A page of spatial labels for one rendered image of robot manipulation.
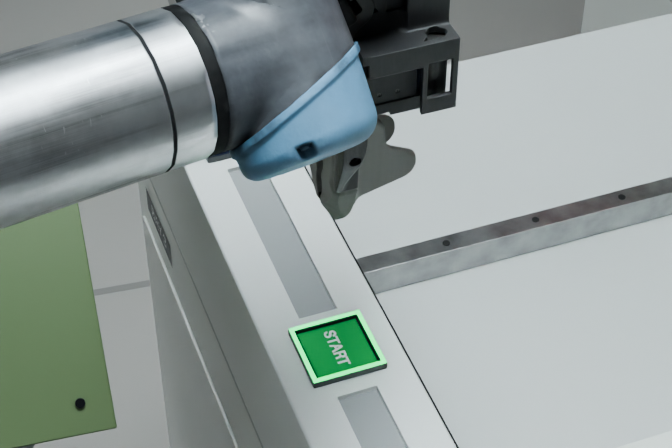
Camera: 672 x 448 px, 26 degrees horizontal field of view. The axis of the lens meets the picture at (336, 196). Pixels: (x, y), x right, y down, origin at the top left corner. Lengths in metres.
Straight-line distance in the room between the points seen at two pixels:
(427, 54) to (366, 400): 0.28
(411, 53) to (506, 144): 0.61
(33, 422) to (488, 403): 0.37
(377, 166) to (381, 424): 0.20
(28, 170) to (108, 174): 0.04
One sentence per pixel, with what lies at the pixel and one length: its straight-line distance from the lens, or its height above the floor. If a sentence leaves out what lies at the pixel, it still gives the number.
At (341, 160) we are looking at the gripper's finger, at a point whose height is 1.18.
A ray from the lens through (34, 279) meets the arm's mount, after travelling 1.20.
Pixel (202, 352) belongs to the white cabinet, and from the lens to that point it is 1.36.
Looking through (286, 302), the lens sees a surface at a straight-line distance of 1.09.
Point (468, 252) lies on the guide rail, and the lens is 1.30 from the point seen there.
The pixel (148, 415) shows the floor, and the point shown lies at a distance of 2.28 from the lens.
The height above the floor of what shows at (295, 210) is 0.96.
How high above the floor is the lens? 1.74
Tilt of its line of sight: 42 degrees down
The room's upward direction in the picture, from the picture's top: straight up
